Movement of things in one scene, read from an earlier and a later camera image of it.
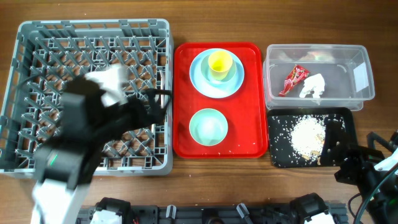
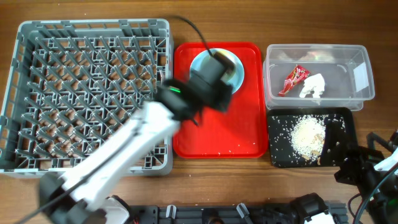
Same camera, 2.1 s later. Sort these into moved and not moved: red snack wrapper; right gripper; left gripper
Moved: left gripper
Not moved: right gripper; red snack wrapper
